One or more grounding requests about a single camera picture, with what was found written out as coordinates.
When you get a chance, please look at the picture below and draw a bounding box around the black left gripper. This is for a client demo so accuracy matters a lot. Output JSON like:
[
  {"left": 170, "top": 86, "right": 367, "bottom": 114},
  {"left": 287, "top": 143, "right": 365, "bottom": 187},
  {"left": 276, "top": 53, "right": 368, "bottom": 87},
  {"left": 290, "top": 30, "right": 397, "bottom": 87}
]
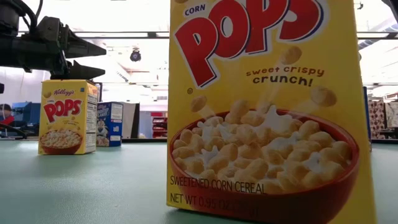
[{"left": 29, "top": 16, "right": 108, "bottom": 80}]

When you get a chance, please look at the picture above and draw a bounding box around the yellow Corn Pops cereal box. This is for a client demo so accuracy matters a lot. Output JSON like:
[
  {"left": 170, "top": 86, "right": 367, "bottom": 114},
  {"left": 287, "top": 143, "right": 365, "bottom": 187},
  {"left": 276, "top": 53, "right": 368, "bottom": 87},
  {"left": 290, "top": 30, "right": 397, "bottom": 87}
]
[
  {"left": 165, "top": 0, "right": 379, "bottom": 224},
  {"left": 37, "top": 79, "right": 100, "bottom": 156}
]

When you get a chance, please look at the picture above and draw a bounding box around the blue Frosted Flakes cereal box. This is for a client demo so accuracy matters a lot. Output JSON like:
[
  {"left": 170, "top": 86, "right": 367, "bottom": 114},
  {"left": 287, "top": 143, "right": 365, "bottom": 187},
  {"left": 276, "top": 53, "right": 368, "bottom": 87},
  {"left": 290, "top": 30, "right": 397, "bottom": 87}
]
[{"left": 95, "top": 101, "right": 124, "bottom": 147}]

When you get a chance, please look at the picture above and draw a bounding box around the white panel with black edge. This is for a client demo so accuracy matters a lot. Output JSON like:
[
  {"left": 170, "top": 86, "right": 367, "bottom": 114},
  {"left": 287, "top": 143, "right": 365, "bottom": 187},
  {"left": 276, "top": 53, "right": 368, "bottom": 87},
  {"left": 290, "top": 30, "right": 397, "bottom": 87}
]
[{"left": 120, "top": 101, "right": 141, "bottom": 139}]

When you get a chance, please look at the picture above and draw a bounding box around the blue partition screen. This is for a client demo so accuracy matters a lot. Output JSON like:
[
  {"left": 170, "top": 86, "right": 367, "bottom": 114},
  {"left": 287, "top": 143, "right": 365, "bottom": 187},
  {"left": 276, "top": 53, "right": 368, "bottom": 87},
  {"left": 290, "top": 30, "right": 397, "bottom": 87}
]
[{"left": 11, "top": 101, "right": 42, "bottom": 128}]

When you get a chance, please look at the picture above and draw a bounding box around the person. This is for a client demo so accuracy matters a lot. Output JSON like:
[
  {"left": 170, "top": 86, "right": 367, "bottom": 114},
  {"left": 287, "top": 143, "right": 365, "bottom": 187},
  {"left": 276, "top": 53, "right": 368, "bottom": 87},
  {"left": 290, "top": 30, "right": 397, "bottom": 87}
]
[{"left": 0, "top": 103, "right": 13, "bottom": 118}]

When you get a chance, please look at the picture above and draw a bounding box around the red storage rack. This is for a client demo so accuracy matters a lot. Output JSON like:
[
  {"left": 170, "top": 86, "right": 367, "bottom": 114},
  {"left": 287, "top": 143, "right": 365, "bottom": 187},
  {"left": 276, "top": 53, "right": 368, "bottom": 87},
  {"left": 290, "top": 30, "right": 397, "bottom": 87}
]
[{"left": 150, "top": 111, "right": 169, "bottom": 139}]

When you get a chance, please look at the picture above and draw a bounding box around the black round ceiling camera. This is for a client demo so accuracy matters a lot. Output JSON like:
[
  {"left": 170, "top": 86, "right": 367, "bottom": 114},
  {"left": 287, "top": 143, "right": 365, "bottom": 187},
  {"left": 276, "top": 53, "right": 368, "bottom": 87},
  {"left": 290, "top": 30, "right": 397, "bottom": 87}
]
[{"left": 129, "top": 47, "right": 142, "bottom": 63}]

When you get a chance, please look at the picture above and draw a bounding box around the black curved cable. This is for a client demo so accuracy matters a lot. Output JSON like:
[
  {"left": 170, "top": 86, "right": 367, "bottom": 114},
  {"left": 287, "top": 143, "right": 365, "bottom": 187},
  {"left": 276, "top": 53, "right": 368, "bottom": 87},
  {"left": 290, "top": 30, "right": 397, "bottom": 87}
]
[{"left": 0, "top": 123, "right": 28, "bottom": 139}]

